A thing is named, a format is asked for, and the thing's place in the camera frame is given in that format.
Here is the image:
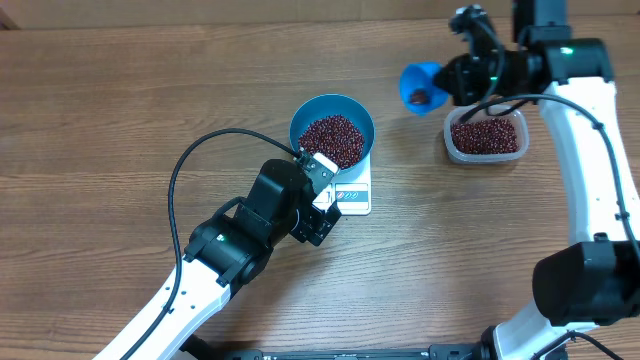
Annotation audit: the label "blue measuring scoop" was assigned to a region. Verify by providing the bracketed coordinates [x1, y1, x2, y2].
[398, 62, 449, 116]

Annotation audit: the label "red beans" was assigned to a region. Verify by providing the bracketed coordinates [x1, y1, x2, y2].
[451, 118, 520, 155]
[409, 89, 431, 106]
[298, 115, 365, 170]

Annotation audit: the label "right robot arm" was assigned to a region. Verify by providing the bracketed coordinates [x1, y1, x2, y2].
[433, 1, 639, 359]

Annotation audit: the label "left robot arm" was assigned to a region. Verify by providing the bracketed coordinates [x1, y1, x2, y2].
[98, 154, 341, 359]

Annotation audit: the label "white kitchen scale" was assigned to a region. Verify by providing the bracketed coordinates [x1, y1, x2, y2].
[313, 155, 372, 216]

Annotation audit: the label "red beans in bowl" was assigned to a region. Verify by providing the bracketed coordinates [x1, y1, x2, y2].
[298, 115, 365, 170]

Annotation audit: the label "teal bowl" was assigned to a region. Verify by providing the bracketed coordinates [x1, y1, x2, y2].
[289, 94, 376, 172]

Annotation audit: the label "red beans in container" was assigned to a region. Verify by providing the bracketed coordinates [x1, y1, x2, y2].
[451, 118, 520, 155]

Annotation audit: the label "clear plastic bean container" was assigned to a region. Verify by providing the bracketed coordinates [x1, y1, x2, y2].
[443, 105, 529, 165]

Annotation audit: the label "right black cable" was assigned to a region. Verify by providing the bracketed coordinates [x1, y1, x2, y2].
[457, 19, 640, 261]

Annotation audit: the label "black cable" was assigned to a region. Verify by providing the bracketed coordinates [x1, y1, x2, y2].
[457, 19, 640, 261]
[117, 128, 301, 360]

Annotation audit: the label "left black cable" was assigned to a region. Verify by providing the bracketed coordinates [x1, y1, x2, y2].
[117, 128, 301, 360]

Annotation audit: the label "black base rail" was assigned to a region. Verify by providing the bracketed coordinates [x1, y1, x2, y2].
[180, 337, 496, 360]

